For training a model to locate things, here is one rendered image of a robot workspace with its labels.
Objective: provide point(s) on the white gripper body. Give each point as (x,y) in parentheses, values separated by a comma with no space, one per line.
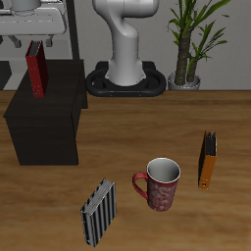
(32,23)

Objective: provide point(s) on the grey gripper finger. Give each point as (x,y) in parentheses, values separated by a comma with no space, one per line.
(15,41)
(49,40)

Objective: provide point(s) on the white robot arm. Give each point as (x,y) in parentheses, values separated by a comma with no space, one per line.
(125,49)

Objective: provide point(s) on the red book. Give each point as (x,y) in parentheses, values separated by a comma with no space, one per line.
(38,70)

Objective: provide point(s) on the black and white striped book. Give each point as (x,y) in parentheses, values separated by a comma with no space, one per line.
(99,214)

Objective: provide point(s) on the orange book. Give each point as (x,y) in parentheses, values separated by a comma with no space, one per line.
(207,166)

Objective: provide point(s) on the dark wooden cabinet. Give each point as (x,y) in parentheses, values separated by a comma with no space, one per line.
(45,127)

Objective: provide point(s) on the pot plant in white pot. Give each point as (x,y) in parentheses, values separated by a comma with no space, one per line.
(183,55)

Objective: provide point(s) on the red patterned mug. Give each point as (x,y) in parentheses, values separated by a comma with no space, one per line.
(161,192)

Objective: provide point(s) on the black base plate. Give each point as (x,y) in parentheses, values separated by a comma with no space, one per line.
(94,86)

